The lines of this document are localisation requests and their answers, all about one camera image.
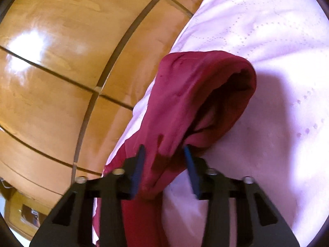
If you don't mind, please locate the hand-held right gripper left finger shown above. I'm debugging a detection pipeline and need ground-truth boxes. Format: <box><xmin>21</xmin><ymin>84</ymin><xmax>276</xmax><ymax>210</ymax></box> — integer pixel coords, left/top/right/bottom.
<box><xmin>29</xmin><ymin>144</ymin><xmax>146</xmax><ymax>247</ymax></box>

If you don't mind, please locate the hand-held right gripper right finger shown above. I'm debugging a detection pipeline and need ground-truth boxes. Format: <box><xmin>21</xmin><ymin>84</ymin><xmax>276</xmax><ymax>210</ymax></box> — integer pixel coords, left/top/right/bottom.
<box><xmin>183</xmin><ymin>145</ymin><xmax>300</xmax><ymax>247</ymax></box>

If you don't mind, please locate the dark red garment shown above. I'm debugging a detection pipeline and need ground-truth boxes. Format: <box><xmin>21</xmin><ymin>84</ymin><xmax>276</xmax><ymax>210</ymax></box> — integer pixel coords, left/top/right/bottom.
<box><xmin>93</xmin><ymin>51</ymin><xmax>257</xmax><ymax>247</ymax></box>

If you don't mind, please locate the pink dotted bed sheet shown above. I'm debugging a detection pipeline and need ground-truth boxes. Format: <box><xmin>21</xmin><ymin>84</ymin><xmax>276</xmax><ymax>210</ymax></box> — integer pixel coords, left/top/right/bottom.
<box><xmin>91</xmin><ymin>0</ymin><xmax>329</xmax><ymax>247</ymax></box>

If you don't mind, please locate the wooden glass-door cabinet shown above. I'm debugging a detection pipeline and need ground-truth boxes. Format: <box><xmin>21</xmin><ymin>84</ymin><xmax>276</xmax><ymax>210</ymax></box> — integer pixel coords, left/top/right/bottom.
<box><xmin>0</xmin><ymin>177</ymin><xmax>53</xmax><ymax>237</ymax></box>

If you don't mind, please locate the wooden wardrobe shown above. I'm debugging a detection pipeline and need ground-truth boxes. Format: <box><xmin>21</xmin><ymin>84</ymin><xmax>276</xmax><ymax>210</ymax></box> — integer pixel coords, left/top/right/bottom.
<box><xmin>0</xmin><ymin>0</ymin><xmax>221</xmax><ymax>204</ymax></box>

